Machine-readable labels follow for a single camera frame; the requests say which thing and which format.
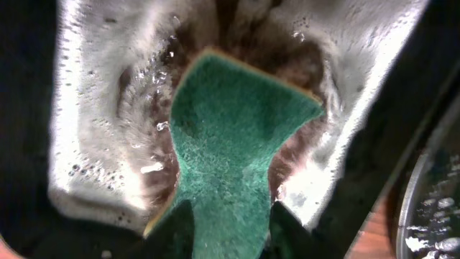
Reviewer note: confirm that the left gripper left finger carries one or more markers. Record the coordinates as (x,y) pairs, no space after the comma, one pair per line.
(173,238)

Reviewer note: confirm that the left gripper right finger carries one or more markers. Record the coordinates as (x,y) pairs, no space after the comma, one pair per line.
(288,239)

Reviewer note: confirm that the green yellow sponge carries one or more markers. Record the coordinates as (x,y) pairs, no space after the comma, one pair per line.
(227,122)

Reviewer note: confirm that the black round tray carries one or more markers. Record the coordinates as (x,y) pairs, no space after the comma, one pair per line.
(428,225)

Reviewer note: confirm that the black rectangular soapy tray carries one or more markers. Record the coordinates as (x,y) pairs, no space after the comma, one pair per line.
(87,159)

